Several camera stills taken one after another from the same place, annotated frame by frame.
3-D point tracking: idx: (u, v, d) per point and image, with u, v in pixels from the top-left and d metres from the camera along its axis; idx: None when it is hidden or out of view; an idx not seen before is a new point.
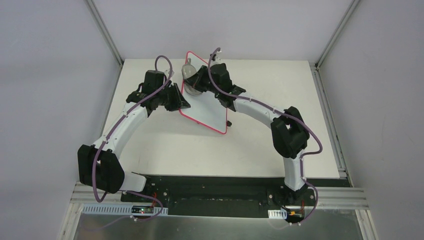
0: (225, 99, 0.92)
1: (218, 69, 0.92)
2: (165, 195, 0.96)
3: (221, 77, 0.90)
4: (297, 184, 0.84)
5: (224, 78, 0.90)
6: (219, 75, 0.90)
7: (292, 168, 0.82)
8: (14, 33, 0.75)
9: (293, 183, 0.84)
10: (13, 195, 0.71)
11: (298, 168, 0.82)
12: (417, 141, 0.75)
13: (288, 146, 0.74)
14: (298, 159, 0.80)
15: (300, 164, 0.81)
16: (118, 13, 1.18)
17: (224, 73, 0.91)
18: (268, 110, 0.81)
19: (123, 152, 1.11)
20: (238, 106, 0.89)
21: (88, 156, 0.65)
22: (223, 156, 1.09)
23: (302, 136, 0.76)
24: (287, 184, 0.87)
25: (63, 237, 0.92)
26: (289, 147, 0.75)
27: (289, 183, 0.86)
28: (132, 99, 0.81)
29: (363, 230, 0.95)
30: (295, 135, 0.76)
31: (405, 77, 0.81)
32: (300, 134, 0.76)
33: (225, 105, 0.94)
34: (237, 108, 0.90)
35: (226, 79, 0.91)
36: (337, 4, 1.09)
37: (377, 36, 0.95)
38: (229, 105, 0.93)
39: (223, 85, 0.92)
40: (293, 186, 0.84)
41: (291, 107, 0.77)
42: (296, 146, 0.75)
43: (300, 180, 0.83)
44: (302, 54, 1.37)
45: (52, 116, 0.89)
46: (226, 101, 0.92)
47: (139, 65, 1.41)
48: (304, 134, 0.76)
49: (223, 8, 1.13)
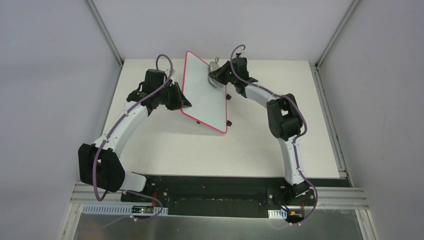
0: (239, 86, 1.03)
1: (239, 60, 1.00)
2: (164, 195, 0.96)
3: (239, 67, 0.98)
4: (294, 176, 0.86)
5: (242, 68, 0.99)
6: (237, 65, 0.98)
7: (287, 156, 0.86)
8: (13, 33, 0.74)
9: (290, 175, 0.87)
10: (13, 195, 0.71)
11: (293, 156, 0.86)
12: (417, 142, 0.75)
13: (280, 128, 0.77)
14: (292, 144, 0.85)
15: (294, 150, 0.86)
16: (118, 13, 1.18)
17: (243, 64, 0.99)
18: (269, 95, 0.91)
19: (123, 152, 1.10)
20: (249, 92, 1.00)
21: (88, 155, 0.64)
22: (224, 155, 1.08)
23: (295, 122, 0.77)
24: (286, 177, 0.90)
25: (63, 237, 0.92)
26: (281, 128, 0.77)
27: (288, 176, 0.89)
28: (132, 98, 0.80)
29: (363, 230, 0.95)
30: (289, 119, 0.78)
31: (405, 77, 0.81)
32: (294, 120, 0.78)
33: (239, 91, 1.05)
34: (248, 95, 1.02)
35: (244, 70, 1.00)
36: (337, 5, 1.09)
37: (377, 36, 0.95)
38: (242, 92, 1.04)
39: (241, 75, 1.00)
40: (290, 177, 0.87)
41: (290, 94, 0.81)
42: (286, 130, 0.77)
43: (296, 171, 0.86)
44: (302, 54, 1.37)
45: (51, 116, 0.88)
46: (240, 87, 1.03)
47: (139, 65, 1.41)
48: (298, 120, 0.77)
49: (223, 8, 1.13)
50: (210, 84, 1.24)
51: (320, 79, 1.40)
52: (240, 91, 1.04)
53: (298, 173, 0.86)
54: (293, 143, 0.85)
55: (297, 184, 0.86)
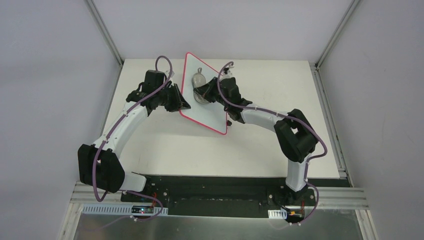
0: (233, 112, 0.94)
1: (228, 83, 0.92)
2: (165, 195, 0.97)
3: (230, 91, 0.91)
4: (299, 186, 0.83)
5: (233, 92, 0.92)
6: (229, 89, 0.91)
7: (297, 171, 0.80)
8: (14, 33, 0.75)
9: (295, 184, 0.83)
10: (14, 194, 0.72)
11: (303, 172, 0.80)
12: (417, 142, 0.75)
13: (296, 151, 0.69)
14: (304, 162, 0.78)
15: (305, 167, 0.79)
16: (118, 13, 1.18)
17: (233, 88, 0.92)
18: (272, 116, 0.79)
19: (123, 152, 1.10)
20: (246, 116, 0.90)
21: (88, 156, 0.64)
22: (224, 155, 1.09)
23: (310, 139, 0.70)
24: (289, 184, 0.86)
25: (63, 237, 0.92)
26: (297, 151, 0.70)
27: (291, 183, 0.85)
28: (132, 99, 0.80)
29: (363, 230, 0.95)
30: (302, 138, 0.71)
31: (404, 77, 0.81)
32: (308, 137, 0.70)
33: (234, 117, 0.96)
34: (246, 119, 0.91)
35: (236, 93, 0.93)
36: (337, 5, 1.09)
37: (377, 36, 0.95)
38: (238, 118, 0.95)
39: (232, 98, 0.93)
40: (295, 186, 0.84)
41: (294, 109, 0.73)
42: (303, 151, 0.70)
43: (302, 182, 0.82)
44: (302, 54, 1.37)
45: (52, 116, 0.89)
46: (235, 113, 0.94)
47: (139, 65, 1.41)
48: (313, 137, 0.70)
49: (223, 8, 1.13)
50: (198, 104, 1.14)
51: (319, 80, 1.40)
52: (236, 117, 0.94)
53: (304, 182, 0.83)
54: (306, 162, 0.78)
55: (298, 189, 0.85)
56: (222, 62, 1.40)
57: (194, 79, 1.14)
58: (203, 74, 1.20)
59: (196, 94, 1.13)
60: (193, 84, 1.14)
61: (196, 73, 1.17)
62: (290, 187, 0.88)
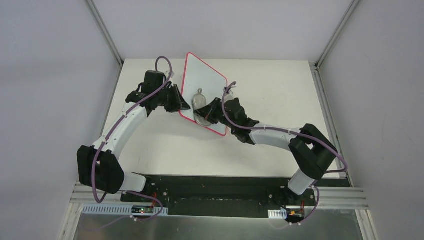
0: (242, 134, 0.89)
1: (231, 105, 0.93)
2: (165, 195, 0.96)
3: (237, 113, 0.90)
4: (302, 190, 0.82)
5: (240, 114, 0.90)
6: (234, 112, 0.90)
7: (305, 182, 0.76)
8: (14, 33, 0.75)
9: (299, 189, 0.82)
10: (14, 194, 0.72)
11: (312, 182, 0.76)
12: (418, 141, 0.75)
13: (317, 168, 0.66)
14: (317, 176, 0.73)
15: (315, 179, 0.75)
16: (118, 13, 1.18)
17: (239, 110, 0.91)
18: (284, 134, 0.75)
19: (123, 153, 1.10)
20: (255, 138, 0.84)
21: (88, 157, 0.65)
22: (223, 155, 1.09)
23: (328, 155, 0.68)
24: (291, 188, 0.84)
25: (63, 237, 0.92)
26: (318, 168, 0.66)
27: (294, 187, 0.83)
28: (131, 99, 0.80)
29: (363, 230, 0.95)
30: (320, 154, 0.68)
31: (405, 77, 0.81)
32: (326, 153, 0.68)
33: (243, 140, 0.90)
34: (255, 140, 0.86)
35: (243, 115, 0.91)
36: (337, 4, 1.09)
37: (378, 36, 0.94)
38: (247, 140, 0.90)
39: (239, 121, 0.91)
40: (298, 191, 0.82)
41: (308, 125, 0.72)
42: (323, 168, 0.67)
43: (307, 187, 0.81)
44: (302, 53, 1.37)
45: (52, 116, 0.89)
46: (244, 136, 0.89)
47: (139, 65, 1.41)
48: (330, 152, 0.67)
49: (223, 8, 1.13)
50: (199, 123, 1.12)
51: (319, 79, 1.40)
52: (245, 139, 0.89)
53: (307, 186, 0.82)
54: None
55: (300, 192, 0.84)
56: (221, 62, 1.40)
57: (194, 101, 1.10)
58: (204, 95, 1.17)
59: (197, 116, 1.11)
60: (194, 105, 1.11)
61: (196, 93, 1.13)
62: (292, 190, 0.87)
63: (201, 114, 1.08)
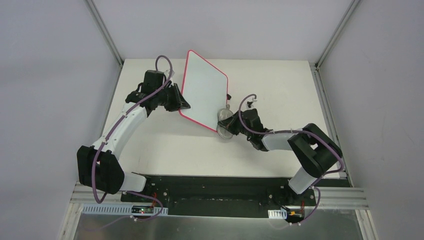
0: (257, 141, 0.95)
1: (249, 114, 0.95)
2: (165, 195, 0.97)
3: (252, 121, 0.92)
4: (302, 190, 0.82)
5: (255, 122, 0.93)
6: (250, 119, 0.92)
7: (306, 180, 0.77)
8: (13, 33, 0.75)
9: (299, 188, 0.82)
10: (13, 194, 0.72)
11: (312, 182, 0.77)
12: (418, 141, 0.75)
13: (316, 166, 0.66)
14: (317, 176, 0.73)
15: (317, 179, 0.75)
16: (118, 13, 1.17)
17: (255, 117, 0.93)
18: (288, 134, 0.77)
19: (123, 152, 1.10)
20: (267, 143, 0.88)
21: (88, 157, 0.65)
22: (223, 156, 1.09)
23: (328, 154, 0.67)
24: (291, 186, 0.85)
25: (64, 237, 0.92)
26: (316, 166, 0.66)
27: (295, 186, 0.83)
28: (131, 99, 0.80)
29: (363, 230, 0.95)
30: (320, 152, 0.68)
31: (405, 77, 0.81)
32: (326, 152, 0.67)
33: (258, 146, 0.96)
34: (269, 147, 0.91)
35: (258, 123, 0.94)
36: (337, 4, 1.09)
37: (378, 35, 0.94)
38: (262, 146, 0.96)
39: (255, 128, 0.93)
40: (298, 189, 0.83)
41: (311, 123, 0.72)
42: (322, 166, 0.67)
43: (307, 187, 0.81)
44: (302, 53, 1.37)
45: (51, 116, 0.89)
46: (258, 142, 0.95)
47: (139, 65, 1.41)
48: (331, 153, 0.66)
49: (223, 8, 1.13)
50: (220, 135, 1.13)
51: (319, 79, 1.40)
52: (260, 146, 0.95)
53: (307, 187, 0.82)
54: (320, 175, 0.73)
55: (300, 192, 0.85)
56: (221, 62, 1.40)
57: (220, 114, 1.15)
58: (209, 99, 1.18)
59: (220, 127, 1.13)
60: (219, 118, 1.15)
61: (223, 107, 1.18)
62: (292, 189, 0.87)
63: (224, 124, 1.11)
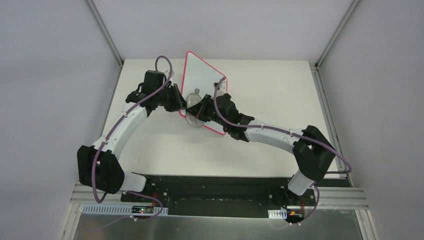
0: (235, 130, 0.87)
1: (222, 101, 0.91)
2: (165, 195, 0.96)
3: (227, 109, 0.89)
4: (303, 191, 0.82)
5: (230, 109, 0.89)
6: (225, 108, 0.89)
7: (305, 183, 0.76)
8: (13, 33, 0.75)
9: (298, 190, 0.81)
10: (13, 194, 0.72)
11: (311, 183, 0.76)
12: (418, 141, 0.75)
13: (317, 170, 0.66)
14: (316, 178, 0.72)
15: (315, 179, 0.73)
16: (118, 13, 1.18)
17: (229, 105, 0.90)
18: (285, 135, 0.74)
19: (123, 152, 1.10)
20: (251, 136, 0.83)
21: (88, 157, 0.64)
22: (223, 156, 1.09)
23: (328, 156, 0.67)
24: (290, 188, 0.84)
25: (63, 237, 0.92)
26: (319, 171, 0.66)
27: (293, 188, 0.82)
28: (131, 99, 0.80)
29: (363, 230, 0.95)
30: (320, 155, 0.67)
31: (405, 77, 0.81)
32: (326, 153, 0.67)
33: (237, 136, 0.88)
34: (251, 138, 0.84)
35: (234, 111, 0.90)
36: (337, 4, 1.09)
37: (378, 36, 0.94)
38: (241, 136, 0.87)
39: (230, 117, 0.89)
40: (298, 191, 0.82)
41: (310, 126, 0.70)
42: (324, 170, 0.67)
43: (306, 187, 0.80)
44: (302, 53, 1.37)
45: (51, 116, 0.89)
46: (237, 132, 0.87)
47: (139, 65, 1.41)
48: (330, 152, 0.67)
49: (223, 8, 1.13)
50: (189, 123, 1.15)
51: (319, 79, 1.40)
52: (239, 136, 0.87)
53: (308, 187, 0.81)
54: None
55: (300, 193, 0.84)
56: (221, 62, 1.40)
57: (189, 100, 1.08)
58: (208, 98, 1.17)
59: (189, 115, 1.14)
60: (188, 104, 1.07)
61: (192, 93, 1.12)
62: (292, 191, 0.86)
63: (193, 113, 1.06)
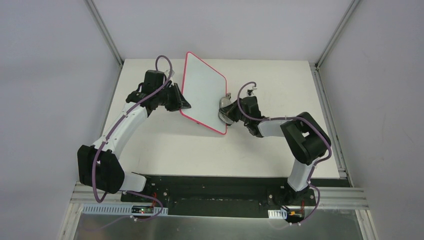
0: (253, 127, 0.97)
1: (248, 100, 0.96)
2: (165, 195, 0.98)
3: (250, 108, 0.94)
4: (300, 187, 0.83)
5: (253, 108, 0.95)
6: (248, 106, 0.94)
7: (301, 172, 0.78)
8: (13, 34, 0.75)
9: (297, 184, 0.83)
10: (13, 194, 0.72)
11: (308, 173, 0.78)
12: (418, 141, 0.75)
13: (304, 151, 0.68)
14: (310, 165, 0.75)
15: (310, 170, 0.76)
16: (118, 13, 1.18)
17: (254, 104, 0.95)
18: (282, 121, 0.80)
19: (123, 153, 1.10)
20: (263, 130, 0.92)
21: (88, 156, 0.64)
22: (223, 155, 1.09)
23: (318, 140, 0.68)
24: (290, 183, 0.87)
25: (63, 237, 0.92)
26: (306, 152, 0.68)
27: (293, 181, 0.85)
28: (132, 99, 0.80)
29: (363, 230, 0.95)
30: (311, 139, 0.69)
31: (405, 77, 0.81)
32: (317, 139, 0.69)
33: (253, 132, 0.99)
34: (263, 133, 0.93)
35: (256, 110, 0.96)
36: (337, 5, 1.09)
37: (378, 36, 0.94)
38: (257, 132, 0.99)
39: (252, 114, 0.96)
40: (296, 186, 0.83)
41: (304, 111, 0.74)
42: (312, 152, 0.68)
43: (305, 184, 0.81)
44: (303, 54, 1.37)
45: (52, 116, 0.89)
46: (254, 128, 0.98)
47: (139, 65, 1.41)
48: (322, 140, 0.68)
49: (223, 9, 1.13)
50: (219, 119, 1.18)
51: (319, 79, 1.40)
52: (255, 132, 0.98)
53: (306, 184, 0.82)
54: (314, 166, 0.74)
55: (298, 190, 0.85)
56: (221, 62, 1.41)
57: (222, 102, 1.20)
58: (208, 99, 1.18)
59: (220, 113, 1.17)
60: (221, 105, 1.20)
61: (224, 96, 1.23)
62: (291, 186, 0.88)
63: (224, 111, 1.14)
